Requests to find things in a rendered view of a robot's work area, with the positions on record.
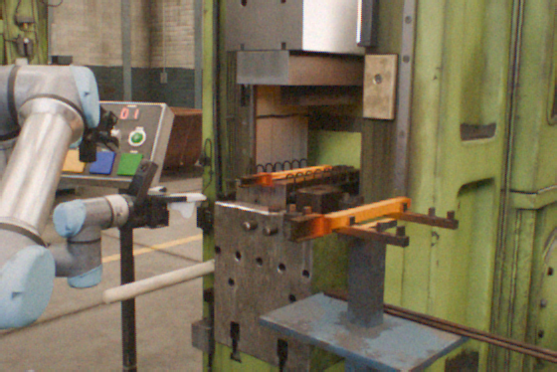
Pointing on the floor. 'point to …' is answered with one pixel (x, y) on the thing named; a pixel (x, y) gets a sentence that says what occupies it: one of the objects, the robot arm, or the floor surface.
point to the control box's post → (127, 298)
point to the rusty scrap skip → (184, 140)
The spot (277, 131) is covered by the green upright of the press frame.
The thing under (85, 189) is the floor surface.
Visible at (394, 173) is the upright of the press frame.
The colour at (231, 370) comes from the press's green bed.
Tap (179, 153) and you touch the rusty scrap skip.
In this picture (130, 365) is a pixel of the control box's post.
